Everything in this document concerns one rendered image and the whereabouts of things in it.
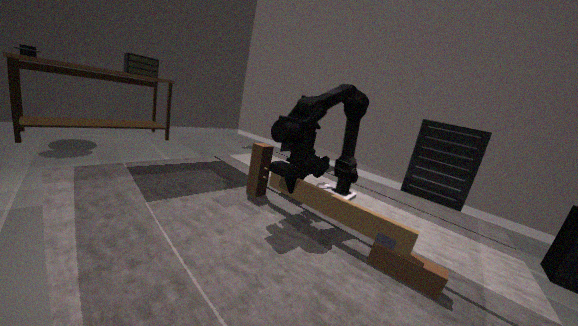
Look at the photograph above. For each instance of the brown wooden rail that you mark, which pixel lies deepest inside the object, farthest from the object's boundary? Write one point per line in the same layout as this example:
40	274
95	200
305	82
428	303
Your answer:
348	213

